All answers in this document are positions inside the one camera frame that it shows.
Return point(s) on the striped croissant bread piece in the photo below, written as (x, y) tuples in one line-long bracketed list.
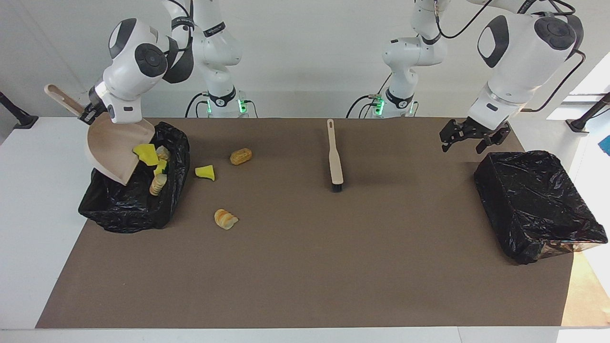
[(225, 219), (158, 185)]

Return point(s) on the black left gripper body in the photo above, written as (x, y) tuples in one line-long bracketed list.
[(480, 127)]

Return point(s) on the black bag covered cardboard box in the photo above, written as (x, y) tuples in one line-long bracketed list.
[(529, 200)]

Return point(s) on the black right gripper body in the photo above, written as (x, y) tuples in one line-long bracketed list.
[(97, 104)]

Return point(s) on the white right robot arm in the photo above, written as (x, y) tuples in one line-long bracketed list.
[(126, 78)]

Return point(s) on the beige hand brush black bristles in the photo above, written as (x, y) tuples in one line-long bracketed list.
[(335, 162)]

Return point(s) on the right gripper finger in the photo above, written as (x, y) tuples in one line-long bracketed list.
[(87, 116)]

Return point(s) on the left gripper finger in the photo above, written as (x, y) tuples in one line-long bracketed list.
[(452, 129), (498, 136)]

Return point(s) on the brown table mat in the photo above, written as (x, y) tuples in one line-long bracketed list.
[(286, 295)]

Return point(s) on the green and yellow sponge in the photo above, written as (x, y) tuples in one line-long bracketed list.
[(161, 167)]

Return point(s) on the yellow sponge piece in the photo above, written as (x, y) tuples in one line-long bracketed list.
[(206, 172), (145, 155)]

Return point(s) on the rumpled black trash bag bin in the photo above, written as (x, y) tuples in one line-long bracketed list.
[(119, 209)]

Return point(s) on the beige plastic dustpan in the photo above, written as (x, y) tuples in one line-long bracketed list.
[(112, 147)]

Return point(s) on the blue object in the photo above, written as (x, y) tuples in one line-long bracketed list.
[(606, 145)]

